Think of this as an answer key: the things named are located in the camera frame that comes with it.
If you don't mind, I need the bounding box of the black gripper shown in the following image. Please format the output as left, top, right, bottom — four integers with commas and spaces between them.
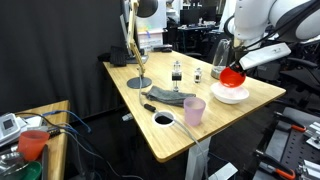
230, 58, 248, 75

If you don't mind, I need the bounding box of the orange plastic bowl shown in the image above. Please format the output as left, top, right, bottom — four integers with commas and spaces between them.
218, 66, 247, 89

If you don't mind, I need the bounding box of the white ceramic bowl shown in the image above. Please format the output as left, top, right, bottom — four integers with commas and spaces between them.
209, 81, 250, 105

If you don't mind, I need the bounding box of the green bowl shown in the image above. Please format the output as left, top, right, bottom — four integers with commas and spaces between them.
9, 160, 43, 180

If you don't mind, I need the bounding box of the metal bowl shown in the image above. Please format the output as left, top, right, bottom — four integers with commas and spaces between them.
0, 151, 29, 177

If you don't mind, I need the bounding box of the glass electric kettle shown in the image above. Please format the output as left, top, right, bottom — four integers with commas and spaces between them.
210, 38, 234, 80

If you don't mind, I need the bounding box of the small glass shaker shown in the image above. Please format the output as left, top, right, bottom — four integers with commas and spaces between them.
193, 67, 203, 84

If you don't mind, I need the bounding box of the tall glass pepper grinder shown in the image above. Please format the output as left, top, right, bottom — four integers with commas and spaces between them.
171, 60, 183, 93

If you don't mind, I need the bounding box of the pink plastic cup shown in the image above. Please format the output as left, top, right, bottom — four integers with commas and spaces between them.
183, 96, 207, 127

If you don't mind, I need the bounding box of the black computer monitor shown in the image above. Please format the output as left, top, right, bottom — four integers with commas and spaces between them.
179, 8, 201, 26
199, 5, 218, 24

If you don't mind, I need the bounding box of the black office chair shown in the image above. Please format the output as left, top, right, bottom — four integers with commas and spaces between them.
279, 57, 320, 98

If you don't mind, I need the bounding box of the grey cloth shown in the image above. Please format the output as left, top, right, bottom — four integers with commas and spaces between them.
141, 85, 197, 107

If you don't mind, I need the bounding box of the black flat device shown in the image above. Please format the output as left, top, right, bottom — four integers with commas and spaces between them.
152, 44, 174, 51

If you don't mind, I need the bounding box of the white box with blue tape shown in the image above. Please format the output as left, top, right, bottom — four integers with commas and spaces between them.
137, 28, 165, 52

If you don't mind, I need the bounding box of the white desk leg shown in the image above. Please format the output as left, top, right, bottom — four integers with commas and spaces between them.
184, 136, 212, 180

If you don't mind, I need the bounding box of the black mounting plate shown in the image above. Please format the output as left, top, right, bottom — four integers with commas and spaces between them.
252, 106, 320, 180

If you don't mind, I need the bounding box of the black keyboard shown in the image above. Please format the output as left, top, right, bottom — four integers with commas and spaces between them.
97, 45, 128, 67

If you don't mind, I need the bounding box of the grey computer monitor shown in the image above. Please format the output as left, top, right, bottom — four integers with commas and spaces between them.
119, 0, 150, 65

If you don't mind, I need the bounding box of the white power adapter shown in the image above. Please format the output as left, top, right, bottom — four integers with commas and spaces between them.
121, 112, 134, 122

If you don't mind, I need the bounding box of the black curtain backdrop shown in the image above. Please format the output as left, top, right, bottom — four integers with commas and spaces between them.
0, 0, 125, 118

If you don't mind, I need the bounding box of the orange plastic cup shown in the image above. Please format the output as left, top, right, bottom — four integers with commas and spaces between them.
17, 129, 51, 162

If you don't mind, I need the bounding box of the white electronic device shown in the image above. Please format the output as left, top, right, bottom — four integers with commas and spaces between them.
0, 113, 28, 148

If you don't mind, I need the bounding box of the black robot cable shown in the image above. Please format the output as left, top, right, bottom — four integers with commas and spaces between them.
232, 0, 320, 52

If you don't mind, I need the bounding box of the orange handled clamp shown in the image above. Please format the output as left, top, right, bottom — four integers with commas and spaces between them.
273, 111, 308, 133
254, 149, 298, 180

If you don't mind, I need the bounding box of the grey lamp cable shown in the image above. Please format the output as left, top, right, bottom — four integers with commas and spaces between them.
137, 75, 210, 180

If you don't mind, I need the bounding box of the silver aluminium bracket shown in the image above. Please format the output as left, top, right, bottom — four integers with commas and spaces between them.
305, 121, 320, 150
297, 159, 320, 180

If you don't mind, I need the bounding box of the blue cable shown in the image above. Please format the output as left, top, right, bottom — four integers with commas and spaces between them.
41, 109, 93, 134

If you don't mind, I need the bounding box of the black cable with plug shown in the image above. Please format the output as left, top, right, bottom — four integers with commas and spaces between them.
14, 111, 144, 180

